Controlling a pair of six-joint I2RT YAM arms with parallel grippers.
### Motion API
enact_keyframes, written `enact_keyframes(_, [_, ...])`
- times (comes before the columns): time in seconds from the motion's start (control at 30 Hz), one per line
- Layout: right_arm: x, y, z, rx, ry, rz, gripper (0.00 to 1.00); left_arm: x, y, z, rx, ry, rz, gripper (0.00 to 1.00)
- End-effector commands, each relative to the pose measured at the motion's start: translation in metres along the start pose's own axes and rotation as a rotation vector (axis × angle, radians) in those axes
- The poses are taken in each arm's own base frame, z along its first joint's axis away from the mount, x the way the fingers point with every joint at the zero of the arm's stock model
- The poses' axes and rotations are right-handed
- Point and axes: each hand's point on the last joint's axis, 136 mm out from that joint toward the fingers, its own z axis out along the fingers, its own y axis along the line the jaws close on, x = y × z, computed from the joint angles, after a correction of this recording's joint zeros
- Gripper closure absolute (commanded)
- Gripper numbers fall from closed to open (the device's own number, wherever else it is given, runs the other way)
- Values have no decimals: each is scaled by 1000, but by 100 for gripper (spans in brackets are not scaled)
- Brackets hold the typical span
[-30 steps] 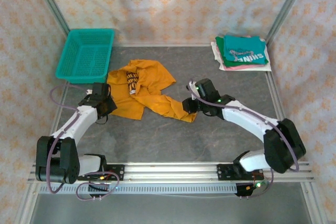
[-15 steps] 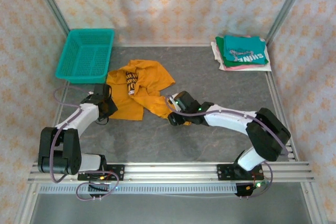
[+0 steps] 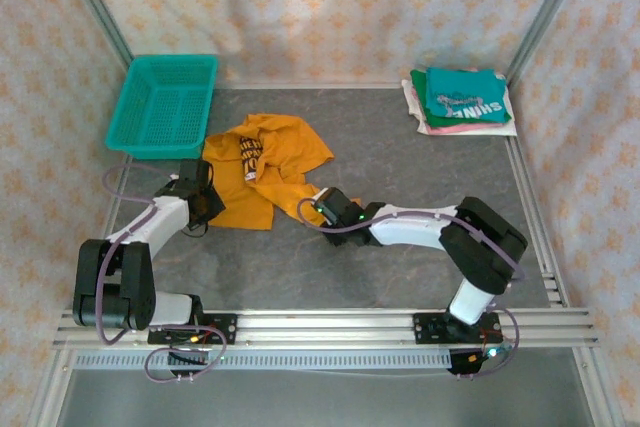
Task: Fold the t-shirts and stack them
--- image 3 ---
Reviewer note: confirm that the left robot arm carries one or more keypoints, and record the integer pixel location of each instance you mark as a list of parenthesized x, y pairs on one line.
[(165, 222)]

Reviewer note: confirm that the narrow aluminium side rail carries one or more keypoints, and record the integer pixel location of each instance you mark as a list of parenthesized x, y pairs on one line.
[(120, 197)]

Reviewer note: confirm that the aluminium frame post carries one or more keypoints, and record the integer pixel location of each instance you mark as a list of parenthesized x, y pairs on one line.
[(547, 12), (97, 7)]

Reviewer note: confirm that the short aluminium table edge rail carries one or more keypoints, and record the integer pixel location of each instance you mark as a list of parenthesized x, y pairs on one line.
[(310, 85)]

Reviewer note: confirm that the teal plastic basket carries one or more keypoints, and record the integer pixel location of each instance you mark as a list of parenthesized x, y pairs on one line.
[(165, 107)]

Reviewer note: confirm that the aluminium frame leg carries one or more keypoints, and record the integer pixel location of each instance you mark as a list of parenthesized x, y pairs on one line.
[(600, 392), (47, 392)]

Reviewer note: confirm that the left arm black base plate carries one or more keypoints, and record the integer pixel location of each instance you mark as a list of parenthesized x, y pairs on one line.
[(225, 329)]

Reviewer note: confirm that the teal folded printed t-shirt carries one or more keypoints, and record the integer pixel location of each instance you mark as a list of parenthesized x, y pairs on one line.
[(465, 84)]

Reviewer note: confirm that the patterned fabric backdrop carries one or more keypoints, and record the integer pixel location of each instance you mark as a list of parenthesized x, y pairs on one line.
[(320, 7)]

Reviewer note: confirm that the aluminium mounting rail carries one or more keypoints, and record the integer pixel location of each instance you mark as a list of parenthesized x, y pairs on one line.
[(325, 327)]

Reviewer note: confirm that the stack of folded clothes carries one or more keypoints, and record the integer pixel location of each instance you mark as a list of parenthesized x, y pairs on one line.
[(507, 130)]

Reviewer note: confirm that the green folded t-shirt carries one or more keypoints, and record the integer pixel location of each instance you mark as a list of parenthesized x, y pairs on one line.
[(419, 92)]

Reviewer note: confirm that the orange t-shirt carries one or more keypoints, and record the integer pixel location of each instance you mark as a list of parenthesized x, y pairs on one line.
[(290, 147)]

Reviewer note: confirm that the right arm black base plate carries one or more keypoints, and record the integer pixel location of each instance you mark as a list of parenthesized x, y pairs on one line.
[(427, 329)]

